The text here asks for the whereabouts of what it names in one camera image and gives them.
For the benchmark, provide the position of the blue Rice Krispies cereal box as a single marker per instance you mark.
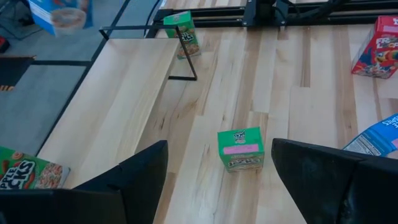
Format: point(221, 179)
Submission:
point(62, 18)
point(379, 137)

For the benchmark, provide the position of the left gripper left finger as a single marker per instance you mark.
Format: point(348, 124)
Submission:
point(133, 186)

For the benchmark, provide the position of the green Apple Jacks cereal box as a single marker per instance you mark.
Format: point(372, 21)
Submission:
point(25, 171)
point(241, 149)
point(191, 37)

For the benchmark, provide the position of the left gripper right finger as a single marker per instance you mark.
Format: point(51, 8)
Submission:
point(326, 186)

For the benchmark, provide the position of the red Froot Loops cereal box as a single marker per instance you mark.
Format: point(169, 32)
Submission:
point(379, 49)

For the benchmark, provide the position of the black platform orange striped edge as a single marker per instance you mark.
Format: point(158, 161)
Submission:
point(15, 71)

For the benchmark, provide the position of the wooden shelf black metal frame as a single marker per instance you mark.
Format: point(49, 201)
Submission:
point(109, 109)

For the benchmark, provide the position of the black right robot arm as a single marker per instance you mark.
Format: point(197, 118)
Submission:
point(264, 12)

